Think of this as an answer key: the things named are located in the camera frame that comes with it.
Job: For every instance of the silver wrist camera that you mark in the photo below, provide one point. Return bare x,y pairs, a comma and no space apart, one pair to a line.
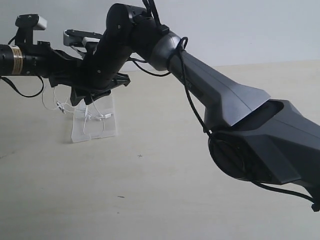
26,25
79,39

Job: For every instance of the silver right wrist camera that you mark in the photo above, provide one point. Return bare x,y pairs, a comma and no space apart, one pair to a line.
79,39

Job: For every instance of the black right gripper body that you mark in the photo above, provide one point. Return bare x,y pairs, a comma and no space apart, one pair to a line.
99,68

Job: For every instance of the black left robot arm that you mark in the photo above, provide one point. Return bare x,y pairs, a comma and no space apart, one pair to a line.
11,60

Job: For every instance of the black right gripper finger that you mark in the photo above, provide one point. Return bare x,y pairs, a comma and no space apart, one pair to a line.
94,96
77,95

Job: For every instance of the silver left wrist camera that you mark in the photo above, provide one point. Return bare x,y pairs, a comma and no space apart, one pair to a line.
26,25

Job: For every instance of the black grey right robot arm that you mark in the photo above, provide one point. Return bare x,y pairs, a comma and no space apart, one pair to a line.
251,136

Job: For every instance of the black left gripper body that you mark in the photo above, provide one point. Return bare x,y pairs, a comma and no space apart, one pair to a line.
52,64

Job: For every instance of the clear plastic storage box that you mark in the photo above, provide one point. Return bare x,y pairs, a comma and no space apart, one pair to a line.
94,121

